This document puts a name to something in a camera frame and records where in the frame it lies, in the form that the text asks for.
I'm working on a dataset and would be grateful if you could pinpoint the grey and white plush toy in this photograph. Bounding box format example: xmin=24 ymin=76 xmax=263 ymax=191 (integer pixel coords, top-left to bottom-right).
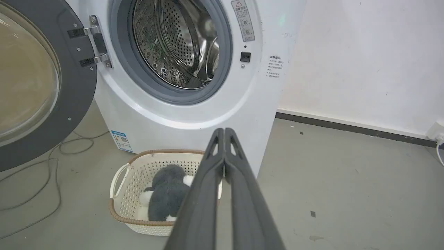
xmin=139 ymin=165 xmax=195 ymax=222

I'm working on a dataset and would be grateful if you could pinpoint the grey round washer door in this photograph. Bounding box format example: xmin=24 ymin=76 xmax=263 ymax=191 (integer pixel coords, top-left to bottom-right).
xmin=0 ymin=0 xmax=112 ymax=172

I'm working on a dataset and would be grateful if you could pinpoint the white power cable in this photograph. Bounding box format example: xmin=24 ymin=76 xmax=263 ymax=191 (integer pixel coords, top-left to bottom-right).
xmin=436 ymin=138 xmax=444 ymax=167

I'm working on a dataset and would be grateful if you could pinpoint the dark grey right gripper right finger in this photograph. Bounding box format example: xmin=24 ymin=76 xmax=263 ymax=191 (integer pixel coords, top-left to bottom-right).
xmin=224 ymin=128 xmax=286 ymax=250

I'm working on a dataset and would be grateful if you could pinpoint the white front-load washing machine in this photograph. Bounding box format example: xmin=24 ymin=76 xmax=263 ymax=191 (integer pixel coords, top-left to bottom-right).
xmin=65 ymin=0 xmax=307 ymax=177

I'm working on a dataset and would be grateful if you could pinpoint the thin grey floor cable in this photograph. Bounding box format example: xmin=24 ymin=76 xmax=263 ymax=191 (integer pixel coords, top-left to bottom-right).
xmin=0 ymin=130 xmax=110 ymax=240

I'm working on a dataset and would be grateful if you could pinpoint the cream perforated laundry basket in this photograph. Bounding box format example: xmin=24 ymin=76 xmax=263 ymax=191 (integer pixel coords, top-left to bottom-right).
xmin=109 ymin=149 xmax=223 ymax=236

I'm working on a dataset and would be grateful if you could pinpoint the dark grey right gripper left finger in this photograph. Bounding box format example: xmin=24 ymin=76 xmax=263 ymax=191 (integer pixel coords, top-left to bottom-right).
xmin=164 ymin=128 xmax=225 ymax=250

